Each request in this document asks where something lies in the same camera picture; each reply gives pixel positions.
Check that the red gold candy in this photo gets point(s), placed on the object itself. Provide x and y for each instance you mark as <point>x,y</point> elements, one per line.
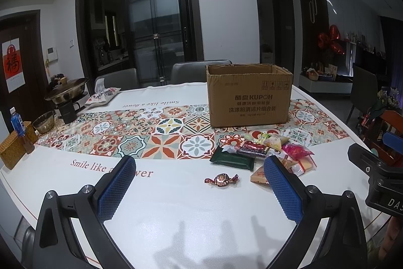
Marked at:
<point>222,180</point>

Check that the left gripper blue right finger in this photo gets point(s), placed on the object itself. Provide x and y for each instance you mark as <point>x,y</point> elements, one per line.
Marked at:
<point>343,243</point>

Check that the gold fortune biscuit packet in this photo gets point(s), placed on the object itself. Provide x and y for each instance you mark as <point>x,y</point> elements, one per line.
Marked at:
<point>258,177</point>

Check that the green candy packet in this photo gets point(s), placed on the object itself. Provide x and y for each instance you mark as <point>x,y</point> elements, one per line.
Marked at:
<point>259,137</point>

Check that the grey chair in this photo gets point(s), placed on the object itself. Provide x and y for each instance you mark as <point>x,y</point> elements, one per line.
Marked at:
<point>193,72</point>
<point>123,79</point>

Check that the pastel white snack packet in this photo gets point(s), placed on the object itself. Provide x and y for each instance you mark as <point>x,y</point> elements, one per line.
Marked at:
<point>275,141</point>

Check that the red fu calendar poster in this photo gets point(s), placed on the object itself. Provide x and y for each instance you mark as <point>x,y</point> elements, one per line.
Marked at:
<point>12,63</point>

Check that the red heart balloons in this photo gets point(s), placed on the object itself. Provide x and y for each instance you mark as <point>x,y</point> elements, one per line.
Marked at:
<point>331,40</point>

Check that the patterned tablecloth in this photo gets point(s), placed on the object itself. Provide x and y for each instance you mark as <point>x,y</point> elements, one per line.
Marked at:
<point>170,218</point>

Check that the glass sliding door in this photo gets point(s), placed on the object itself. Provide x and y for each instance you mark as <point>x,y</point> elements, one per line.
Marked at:
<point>150,36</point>

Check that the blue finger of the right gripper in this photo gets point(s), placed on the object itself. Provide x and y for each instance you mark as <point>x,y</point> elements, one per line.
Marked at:
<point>392,140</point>
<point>364,159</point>

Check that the pink snack packet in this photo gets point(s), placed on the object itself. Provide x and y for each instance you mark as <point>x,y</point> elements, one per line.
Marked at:
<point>296,151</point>

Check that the printed tissue pack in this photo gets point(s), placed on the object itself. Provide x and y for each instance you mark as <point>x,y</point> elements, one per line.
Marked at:
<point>102,98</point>

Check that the blue label water bottle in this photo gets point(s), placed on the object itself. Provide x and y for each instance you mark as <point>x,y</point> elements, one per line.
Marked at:
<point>17,122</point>

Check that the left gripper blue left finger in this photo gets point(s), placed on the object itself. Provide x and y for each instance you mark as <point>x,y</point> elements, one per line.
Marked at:
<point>56,244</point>

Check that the dark red snack packet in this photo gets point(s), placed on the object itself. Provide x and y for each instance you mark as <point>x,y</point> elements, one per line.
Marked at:
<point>253,150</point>

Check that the wicker basket box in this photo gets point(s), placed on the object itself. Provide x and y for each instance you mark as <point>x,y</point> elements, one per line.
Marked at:
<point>12,150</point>

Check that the dark green snack packet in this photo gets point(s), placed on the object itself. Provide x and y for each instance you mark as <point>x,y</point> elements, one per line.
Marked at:
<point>224,158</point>

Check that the dark side chair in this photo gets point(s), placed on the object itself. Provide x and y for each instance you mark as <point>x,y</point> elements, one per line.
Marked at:
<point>364,90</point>

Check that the wall intercom panel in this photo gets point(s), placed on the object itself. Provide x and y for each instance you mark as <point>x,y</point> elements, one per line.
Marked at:
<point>51,54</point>

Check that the glass bowl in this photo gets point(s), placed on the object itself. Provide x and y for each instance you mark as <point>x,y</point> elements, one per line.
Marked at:
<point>45,122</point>

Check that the grey chair left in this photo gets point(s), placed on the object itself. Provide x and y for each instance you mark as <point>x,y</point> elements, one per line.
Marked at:
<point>123,79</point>

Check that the white low cabinet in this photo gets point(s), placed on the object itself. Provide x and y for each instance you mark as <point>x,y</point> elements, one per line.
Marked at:
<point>324,87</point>

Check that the red stool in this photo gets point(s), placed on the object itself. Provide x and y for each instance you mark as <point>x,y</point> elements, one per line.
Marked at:
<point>376,128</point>

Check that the grey chair right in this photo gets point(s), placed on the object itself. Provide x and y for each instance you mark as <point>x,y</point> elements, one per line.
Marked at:
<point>193,72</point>

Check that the brown cardboard box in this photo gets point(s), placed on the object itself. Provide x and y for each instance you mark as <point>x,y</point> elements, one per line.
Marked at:
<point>248,94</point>

